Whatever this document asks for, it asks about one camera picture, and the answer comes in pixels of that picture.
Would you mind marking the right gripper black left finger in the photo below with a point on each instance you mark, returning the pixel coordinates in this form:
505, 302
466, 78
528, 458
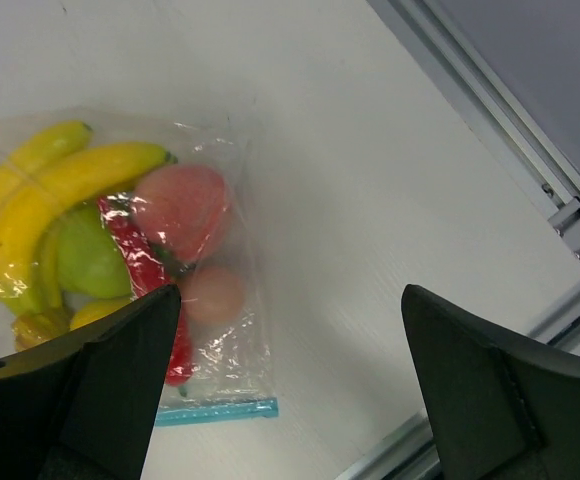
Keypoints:
83, 406

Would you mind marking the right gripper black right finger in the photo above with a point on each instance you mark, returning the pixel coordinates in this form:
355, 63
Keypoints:
500, 405

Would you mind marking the yellow bell pepper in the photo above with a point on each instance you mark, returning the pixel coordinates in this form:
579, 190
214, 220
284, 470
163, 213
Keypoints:
33, 329

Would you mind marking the green apple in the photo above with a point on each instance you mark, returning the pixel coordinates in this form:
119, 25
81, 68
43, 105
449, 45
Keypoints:
89, 261

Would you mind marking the long red chili pepper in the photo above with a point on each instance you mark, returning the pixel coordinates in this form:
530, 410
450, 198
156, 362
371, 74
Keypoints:
147, 273

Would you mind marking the clear zip top bag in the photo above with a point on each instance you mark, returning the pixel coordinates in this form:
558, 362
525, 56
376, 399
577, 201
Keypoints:
232, 362

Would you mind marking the yellow banana bunch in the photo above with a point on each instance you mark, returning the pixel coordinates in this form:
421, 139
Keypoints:
49, 174

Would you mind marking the aluminium mounting rail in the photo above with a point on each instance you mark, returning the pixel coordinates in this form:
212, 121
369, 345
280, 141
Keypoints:
410, 451

